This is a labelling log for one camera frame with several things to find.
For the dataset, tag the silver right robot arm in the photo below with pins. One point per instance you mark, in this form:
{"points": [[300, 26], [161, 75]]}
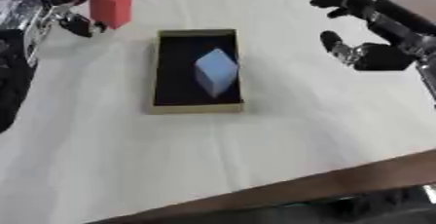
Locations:
{"points": [[427, 75]]}

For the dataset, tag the tan box with black inside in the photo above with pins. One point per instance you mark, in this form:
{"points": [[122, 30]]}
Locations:
{"points": [[196, 72]]}

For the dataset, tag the red block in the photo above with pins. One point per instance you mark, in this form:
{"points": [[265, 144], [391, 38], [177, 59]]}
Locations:
{"points": [[111, 6]]}

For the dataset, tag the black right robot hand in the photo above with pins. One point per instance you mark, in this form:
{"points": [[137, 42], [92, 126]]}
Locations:
{"points": [[379, 52]]}

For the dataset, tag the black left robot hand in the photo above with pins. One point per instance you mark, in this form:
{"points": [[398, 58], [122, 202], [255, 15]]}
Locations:
{"points": [[76, 23]]}

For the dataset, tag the light blue block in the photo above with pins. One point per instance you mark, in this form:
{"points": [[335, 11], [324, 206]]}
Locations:
{"points": [[216, 72]]}

